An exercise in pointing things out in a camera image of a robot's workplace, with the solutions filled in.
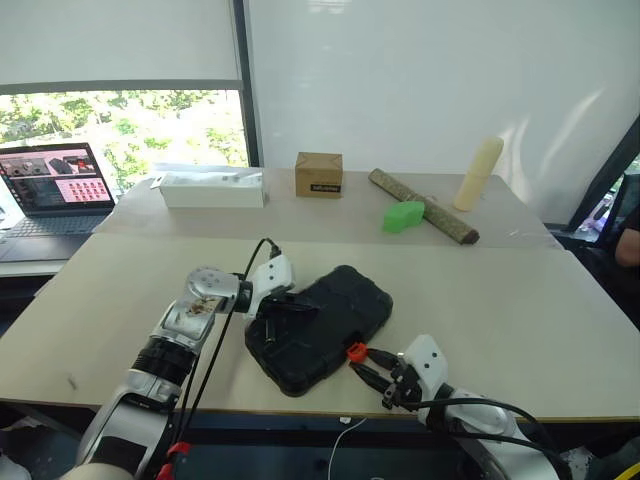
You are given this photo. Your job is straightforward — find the red strap on arm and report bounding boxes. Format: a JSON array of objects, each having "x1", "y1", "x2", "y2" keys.
[{"x1": 158, "y1": 441, "x2": 192, "y2": 480}]

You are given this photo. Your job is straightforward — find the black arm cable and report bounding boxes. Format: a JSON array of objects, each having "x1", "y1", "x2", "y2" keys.
[
  {"x1": 398, "y1": 396, "x2": 572, "y2": 480},
  {"x1": 177, "y1": 238, "x2": 282, "y2": 451}
]

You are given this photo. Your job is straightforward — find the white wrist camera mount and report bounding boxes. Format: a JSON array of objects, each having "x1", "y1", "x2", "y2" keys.
[
  {"x1": 399, "y1": 334, "x2": 450, "y2": 402},
  {"x1": 243, "y1": 254, "x2": 297, "y2": 320}
]

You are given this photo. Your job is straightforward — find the white roller blind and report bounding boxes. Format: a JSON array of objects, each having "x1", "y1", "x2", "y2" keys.
[{"x1": 0, "y1": 0, "x2": 244, "y2": 96}]

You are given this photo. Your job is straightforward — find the open laptop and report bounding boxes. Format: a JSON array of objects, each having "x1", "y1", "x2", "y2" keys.
[{"x1": 0, "y1": 142, "x2": 118, "y2": 264}]

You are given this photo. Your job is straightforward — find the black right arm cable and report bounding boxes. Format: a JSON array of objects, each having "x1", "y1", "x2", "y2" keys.
[{"x1": 398, "y1": 396, "x2": 572, "y2": 480}]

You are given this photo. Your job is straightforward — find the black plastic tool case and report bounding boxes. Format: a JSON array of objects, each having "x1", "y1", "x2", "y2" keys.
[{"x1": 244, "y1": 264, "x2": 395, "y2": 399}]

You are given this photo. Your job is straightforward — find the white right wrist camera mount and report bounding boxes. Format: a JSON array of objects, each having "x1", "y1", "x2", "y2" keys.
[{"x1": 399, "y1": 334, "x2": 450, "y2": 402}]

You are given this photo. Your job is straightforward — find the small cardboard box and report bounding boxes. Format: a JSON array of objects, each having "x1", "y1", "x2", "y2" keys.
[{"x1": 294, "y1": 151, "x2": 345, "y2": 200}]

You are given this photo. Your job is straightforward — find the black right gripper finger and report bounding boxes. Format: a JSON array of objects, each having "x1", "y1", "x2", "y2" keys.
[
  {"x1": 366, "y1": 347, "x2": 402, "y2": 372},
  {"x1": 348, "y1": 361, "x2": 397, "y2": 397}
]

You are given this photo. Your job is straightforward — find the long white box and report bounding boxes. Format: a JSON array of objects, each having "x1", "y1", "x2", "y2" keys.
[{"x1": 157, "y1": 171, "x2": 267, "y2": 210}]

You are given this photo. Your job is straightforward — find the seated person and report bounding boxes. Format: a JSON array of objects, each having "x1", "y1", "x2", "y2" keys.
[{"x1": 613, "y1": 203, "x2": 640, "y2": 270}]

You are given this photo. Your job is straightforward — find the dark window frame post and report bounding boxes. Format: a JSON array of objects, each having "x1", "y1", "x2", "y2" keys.
[{"x1": 231, "y1": 0, "x2": 266, "y2": 169}]

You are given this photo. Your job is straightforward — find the brown wooden log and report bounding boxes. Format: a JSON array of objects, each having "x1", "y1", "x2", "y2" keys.
[{"x1": 368, "y1": 168, "x2": 481, "y2": 247}]

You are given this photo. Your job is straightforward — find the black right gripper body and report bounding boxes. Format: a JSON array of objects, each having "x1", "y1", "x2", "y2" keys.
[{"x1": 381, "y1": 351, "x2": 427, "y2": 410}]

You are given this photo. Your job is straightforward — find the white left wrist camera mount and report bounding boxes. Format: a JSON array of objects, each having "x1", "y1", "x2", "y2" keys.
[{"x1": 243, "y1": 254, "x2": 297, "y2": 320}]

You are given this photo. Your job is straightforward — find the white cable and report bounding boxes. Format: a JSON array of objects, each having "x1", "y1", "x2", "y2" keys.
[{"x1": 329, "y1": 416, "x2": 367, "y2": 480}]

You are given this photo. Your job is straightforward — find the cream rolled sheet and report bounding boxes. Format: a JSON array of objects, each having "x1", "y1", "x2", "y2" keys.
[{"x1": 452, "y1": 136, "x2": 505, "y2": 213}]

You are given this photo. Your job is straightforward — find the green plastic block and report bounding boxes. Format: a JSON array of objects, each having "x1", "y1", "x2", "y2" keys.
[{"x1": 381, "y1": 200, "x2": 427, "y2": 234}]

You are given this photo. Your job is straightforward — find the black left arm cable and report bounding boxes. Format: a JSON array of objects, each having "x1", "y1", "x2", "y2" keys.
[{"x1": 177, "y1": 238, "x2": 282, "y2": 451}]

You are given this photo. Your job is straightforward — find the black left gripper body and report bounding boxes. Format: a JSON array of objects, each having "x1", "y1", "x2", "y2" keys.
[{"x1": 259, "y1": 292, "x2": 297, "y2": 317}]

